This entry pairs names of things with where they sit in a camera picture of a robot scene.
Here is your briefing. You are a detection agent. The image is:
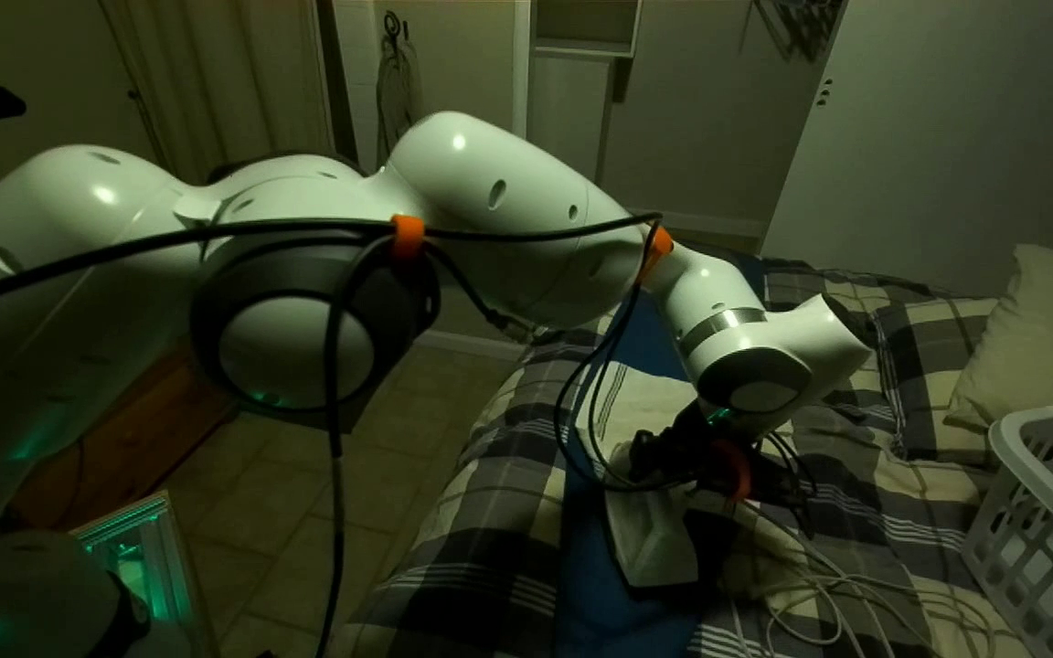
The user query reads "cream pillow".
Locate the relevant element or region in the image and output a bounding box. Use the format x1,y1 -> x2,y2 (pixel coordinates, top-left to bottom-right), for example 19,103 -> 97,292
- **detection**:
944,241 -> 1053,436

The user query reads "beige folding door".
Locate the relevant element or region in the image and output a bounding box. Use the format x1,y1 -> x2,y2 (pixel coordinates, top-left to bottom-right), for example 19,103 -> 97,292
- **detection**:
97,0 -> 350,185

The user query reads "green lit robot base box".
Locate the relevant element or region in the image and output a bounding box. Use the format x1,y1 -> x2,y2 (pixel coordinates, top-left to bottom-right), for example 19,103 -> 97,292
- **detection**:
66,488 -> 210,658

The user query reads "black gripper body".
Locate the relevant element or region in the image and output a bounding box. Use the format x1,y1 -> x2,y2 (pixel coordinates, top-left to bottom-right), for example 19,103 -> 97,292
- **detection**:
625,411 -> 799,508

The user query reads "white iron power cord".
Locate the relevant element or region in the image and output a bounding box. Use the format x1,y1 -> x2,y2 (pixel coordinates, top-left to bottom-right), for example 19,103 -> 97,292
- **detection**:
732,495 -> 926,658

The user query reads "dark item hanging on door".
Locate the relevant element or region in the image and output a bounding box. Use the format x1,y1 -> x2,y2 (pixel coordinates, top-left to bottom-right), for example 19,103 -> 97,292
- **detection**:
374,5 -> 429,153

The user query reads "white wardrobe door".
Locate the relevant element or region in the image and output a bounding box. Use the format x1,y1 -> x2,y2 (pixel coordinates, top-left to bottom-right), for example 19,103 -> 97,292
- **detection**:
757,0 -> 1053,304

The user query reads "orange cable strap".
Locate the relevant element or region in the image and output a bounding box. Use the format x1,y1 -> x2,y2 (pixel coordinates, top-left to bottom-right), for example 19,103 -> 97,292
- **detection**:
710,437 -> 760,504
387,210 -> 431,260
641,218 -> 680,267

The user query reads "plaid bed blanket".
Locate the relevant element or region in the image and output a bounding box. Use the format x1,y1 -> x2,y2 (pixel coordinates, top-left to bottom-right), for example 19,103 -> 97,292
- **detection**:
324,260 -> 1042,658

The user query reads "blue ironing mat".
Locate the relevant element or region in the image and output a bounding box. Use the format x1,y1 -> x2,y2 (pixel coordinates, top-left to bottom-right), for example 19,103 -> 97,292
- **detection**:
548,249 -> 776,658

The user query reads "white open cabinet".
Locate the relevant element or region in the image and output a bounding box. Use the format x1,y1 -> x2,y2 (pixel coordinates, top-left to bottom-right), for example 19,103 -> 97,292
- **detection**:
522,0 -> 643,185

